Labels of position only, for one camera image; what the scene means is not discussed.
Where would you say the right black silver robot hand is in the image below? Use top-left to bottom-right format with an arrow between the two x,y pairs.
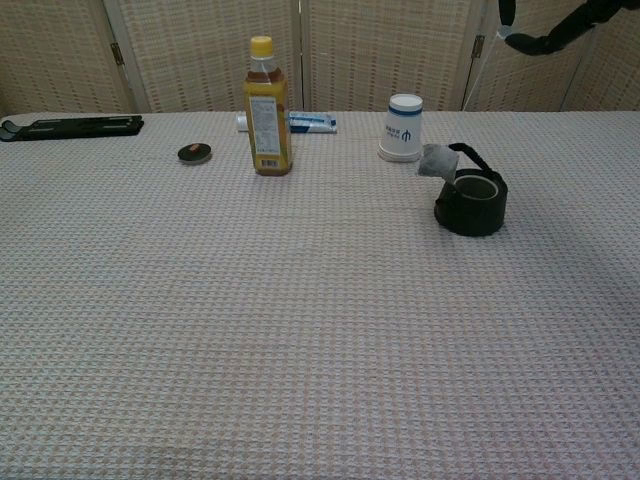
497,0 -> 640,57

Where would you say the small tea bag with string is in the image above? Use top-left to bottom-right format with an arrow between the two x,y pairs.
415,24 -> 514,185

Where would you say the black teapot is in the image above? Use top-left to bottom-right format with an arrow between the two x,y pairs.
433,142 -> 508,237

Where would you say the yellow tea bottle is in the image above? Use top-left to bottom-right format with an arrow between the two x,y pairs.
242,35 -> 293,176

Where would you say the black teapot lid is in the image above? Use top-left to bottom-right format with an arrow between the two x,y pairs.
177,142 -> 213,166

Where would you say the white paper cup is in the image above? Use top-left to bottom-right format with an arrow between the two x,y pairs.
377,92 -> 424,164

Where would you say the white blue toothpaste tube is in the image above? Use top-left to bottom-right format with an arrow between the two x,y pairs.
235,110 -> 338,135

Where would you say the bamboo folding screen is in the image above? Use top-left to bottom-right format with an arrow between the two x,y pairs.
0,0 -> 640,117

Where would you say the woven checked tablecloth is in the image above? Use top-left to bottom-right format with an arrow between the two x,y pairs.
0,110 -> 640,480

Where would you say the black folding laptop stand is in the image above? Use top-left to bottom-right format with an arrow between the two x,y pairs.
0,114 -> 145,143

